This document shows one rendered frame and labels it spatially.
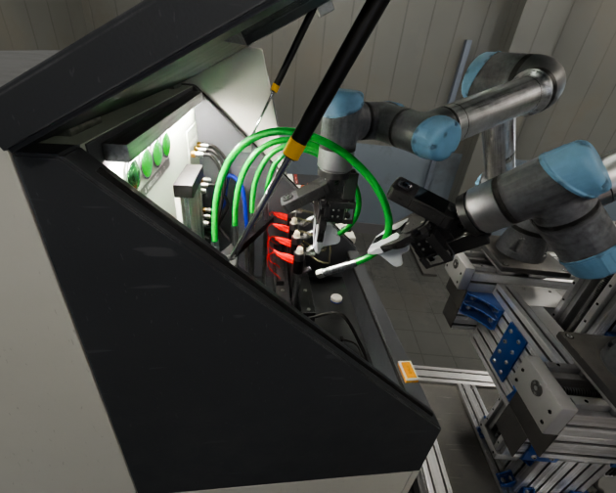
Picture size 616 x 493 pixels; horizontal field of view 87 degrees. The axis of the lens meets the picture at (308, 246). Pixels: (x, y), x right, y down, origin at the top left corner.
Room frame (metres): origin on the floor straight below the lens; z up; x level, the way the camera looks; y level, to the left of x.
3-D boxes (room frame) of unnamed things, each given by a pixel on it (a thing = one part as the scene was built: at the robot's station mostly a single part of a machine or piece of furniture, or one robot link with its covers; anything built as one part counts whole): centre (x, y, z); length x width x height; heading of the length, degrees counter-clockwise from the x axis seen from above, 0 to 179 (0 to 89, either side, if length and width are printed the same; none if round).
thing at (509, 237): (0.99, -0.72, 1.09); 0.15 x 0.15 x 0.10
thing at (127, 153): (0.63, 0.28, 1.43); 0.54 x 0.03 x 0.02; 10
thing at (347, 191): (0.69, -0.05, 1.28); 0.09 x 0.08 x 0.12; 100
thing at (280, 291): (0.79, 0.04, 0.91); 0.34 x 0.10 x 0.15; 10
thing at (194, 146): (0.87, 0.32, 1.20); 0.13 x 0.03 x 0.31; 10
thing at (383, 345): (0.72, -0.22, 0.87); 0.62 x 0.04 x 0.16; 10
